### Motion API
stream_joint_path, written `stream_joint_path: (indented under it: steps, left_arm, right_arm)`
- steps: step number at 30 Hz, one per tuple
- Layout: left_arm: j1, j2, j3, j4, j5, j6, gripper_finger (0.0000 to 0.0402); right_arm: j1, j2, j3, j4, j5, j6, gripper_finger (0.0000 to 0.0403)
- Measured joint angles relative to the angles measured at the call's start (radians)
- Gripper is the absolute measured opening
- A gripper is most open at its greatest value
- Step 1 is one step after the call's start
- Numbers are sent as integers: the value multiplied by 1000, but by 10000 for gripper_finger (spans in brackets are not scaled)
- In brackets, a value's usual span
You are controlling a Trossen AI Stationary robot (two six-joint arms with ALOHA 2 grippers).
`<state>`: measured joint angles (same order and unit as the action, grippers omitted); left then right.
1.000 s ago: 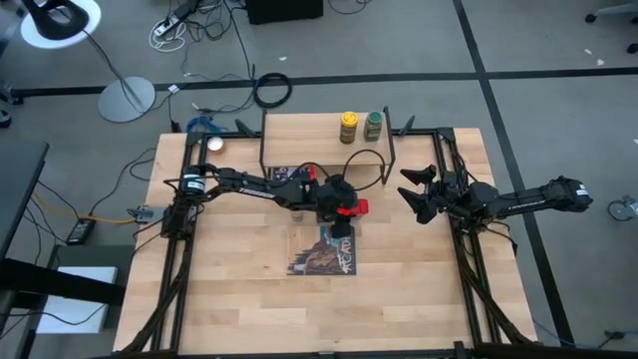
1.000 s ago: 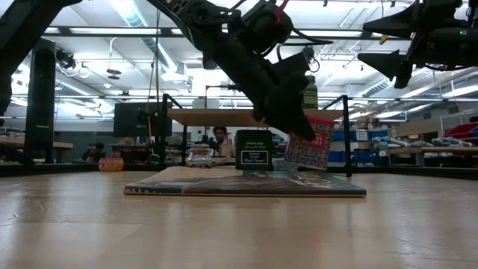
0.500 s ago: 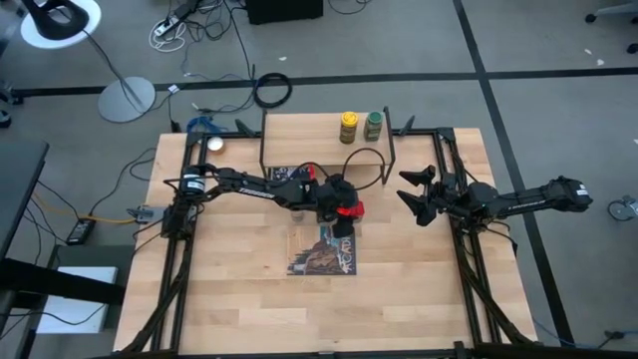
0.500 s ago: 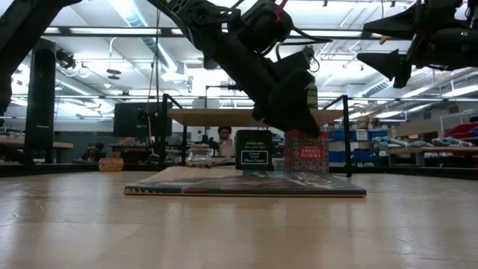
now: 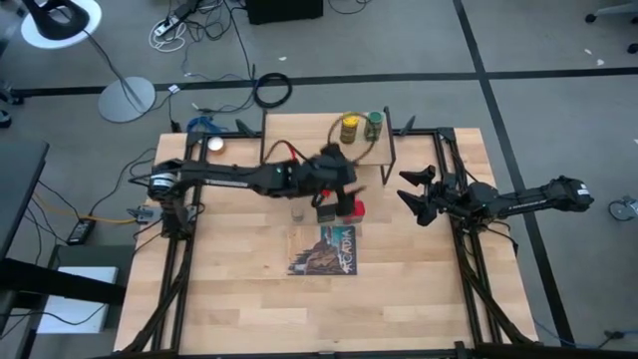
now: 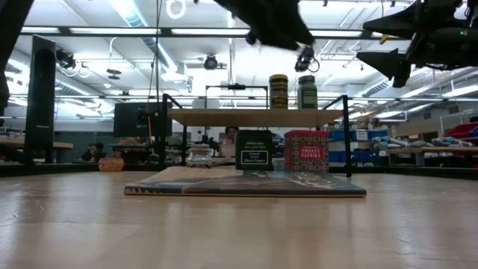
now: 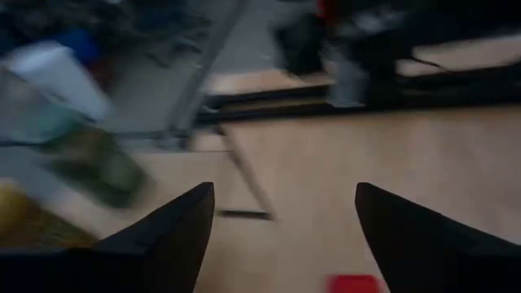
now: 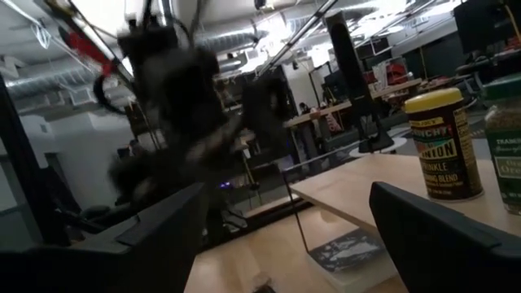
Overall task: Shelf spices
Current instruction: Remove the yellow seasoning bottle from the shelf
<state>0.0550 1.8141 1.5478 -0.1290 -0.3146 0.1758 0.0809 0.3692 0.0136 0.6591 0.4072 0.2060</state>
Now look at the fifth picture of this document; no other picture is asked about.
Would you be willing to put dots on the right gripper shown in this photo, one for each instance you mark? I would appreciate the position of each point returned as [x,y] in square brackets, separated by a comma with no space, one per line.
[448,197]

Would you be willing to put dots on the red smoked paprika tin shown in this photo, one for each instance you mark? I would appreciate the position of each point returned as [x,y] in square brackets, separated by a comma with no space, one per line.
[359,212]

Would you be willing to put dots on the black power adapter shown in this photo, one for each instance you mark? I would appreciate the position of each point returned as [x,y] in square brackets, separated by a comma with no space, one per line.
[81,232]

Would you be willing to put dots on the black box on floor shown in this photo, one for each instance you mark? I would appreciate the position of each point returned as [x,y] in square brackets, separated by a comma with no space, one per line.
[284,10]

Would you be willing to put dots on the black desk crossbar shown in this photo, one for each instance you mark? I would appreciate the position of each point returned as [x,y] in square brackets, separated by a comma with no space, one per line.
[60,286]

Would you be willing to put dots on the black aluminium table frame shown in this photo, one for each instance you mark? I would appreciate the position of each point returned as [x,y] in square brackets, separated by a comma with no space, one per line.
[399,356]

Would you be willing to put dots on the onion spice jar yellow lid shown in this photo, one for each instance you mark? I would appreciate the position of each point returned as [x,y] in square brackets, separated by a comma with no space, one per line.
[350,127]

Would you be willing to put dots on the office chair base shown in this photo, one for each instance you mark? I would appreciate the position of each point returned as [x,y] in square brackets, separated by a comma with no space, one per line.
[613,10]

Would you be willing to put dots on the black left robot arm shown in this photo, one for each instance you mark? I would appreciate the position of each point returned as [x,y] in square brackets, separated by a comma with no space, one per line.
[224,174]

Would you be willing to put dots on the wooden shelf black metal legs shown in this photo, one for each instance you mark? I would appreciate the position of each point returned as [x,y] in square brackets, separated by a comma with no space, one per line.
[299,134]

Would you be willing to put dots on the grey caster wheel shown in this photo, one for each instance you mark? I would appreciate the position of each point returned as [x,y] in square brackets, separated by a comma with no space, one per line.
[623,209]

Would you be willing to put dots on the white flat box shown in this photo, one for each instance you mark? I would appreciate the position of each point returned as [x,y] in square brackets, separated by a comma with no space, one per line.
[75,299]

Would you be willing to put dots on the black desk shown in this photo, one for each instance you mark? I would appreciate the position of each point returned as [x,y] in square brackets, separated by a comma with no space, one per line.
[20,189]

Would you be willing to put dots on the dark green spice tin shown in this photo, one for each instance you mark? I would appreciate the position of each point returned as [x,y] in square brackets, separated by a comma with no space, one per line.
[326,213]

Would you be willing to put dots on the Acadia picture book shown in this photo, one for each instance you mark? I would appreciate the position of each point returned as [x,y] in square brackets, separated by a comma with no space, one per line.
[324,249]

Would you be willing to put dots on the grey metal clamp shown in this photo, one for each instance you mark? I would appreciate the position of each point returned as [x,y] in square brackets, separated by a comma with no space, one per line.
[144,214]

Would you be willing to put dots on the white power strip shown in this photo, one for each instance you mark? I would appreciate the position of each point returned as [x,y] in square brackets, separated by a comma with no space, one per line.
[167,26]

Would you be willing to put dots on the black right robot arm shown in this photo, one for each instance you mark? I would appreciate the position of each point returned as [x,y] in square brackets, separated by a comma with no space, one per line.
[538,199]

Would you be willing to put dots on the oregano jar green lid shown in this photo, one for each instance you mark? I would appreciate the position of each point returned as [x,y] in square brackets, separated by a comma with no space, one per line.
[374,124]

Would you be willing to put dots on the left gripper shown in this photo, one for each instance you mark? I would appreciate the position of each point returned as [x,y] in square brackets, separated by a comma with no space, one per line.
[324,172]

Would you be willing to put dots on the small clear glass jar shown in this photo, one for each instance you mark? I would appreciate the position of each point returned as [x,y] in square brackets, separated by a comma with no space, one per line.
[297,213]

